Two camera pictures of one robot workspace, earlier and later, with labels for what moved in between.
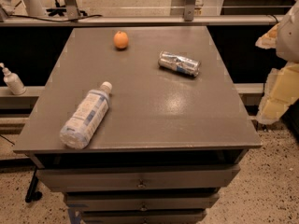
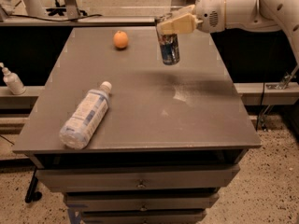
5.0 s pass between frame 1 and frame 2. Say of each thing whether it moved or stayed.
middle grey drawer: stayed
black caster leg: stayed
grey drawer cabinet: stayed
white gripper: moved
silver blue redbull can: moved
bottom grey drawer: stayed
